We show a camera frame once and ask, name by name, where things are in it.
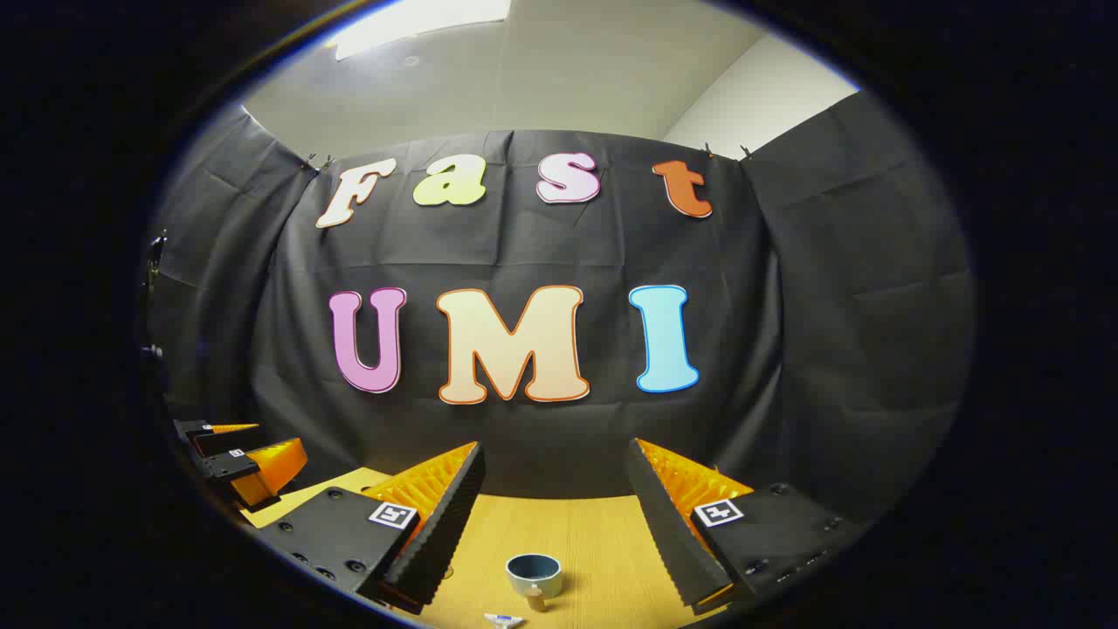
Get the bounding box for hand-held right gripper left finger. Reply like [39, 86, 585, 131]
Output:
[258, 441, 487, 615]

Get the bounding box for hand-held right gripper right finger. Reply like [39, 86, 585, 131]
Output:
[625, 438, 866, 617]

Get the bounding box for pale blue cup wooden handle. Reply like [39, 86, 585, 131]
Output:
[506, 553, 563, 612]

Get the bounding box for wooden desktop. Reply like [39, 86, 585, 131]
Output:
[240, 467, 726, 629]

